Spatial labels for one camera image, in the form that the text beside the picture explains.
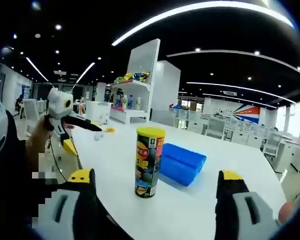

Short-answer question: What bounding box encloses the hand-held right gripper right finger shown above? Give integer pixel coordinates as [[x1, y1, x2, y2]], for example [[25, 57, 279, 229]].
[[214, 169, 282, 240]]

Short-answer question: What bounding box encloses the row of white desks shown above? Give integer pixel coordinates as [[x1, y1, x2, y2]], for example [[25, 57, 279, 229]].
[[171, 107, 300, 174]]

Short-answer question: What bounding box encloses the white display shelf unit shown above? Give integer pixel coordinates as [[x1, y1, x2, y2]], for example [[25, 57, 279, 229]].
[[109, 38, 161, 125]]

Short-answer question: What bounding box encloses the yellow chip container lid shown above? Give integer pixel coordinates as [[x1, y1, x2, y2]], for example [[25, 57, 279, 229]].
[[136, 126, 166, 138]]

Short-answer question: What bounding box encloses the striped wall poster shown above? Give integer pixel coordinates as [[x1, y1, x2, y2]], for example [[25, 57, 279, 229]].
[[232, 104, 262, 125]]

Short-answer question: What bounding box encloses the green chip container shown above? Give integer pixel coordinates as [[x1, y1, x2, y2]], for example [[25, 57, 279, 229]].
[[134, 126, 166, 199]]

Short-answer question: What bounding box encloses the white square pillar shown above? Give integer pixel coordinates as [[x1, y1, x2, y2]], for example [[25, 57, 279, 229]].
[[150, 60, 182, 127]]

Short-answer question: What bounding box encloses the white table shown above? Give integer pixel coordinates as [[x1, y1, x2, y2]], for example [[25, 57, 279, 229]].
[[38, 119, 288, 240]]

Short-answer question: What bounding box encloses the person's right hand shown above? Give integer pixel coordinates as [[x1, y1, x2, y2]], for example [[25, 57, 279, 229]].
[[278, 201, 295, 224]]

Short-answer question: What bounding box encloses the curved ceiling light strip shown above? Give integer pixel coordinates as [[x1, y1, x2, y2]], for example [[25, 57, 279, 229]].
[[111, 0, 295, 47]]

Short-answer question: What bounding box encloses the blue plastic box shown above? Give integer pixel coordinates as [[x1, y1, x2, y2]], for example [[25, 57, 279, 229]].
[[158, 143, 208, 187]]

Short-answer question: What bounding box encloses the row of colourful snack packets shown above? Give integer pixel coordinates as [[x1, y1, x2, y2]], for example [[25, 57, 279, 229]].
[[113, 71, 151, 85]]

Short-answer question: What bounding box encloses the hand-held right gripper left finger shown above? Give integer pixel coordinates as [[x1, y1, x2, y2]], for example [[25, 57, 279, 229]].
[[33, 168, 116, 240]]

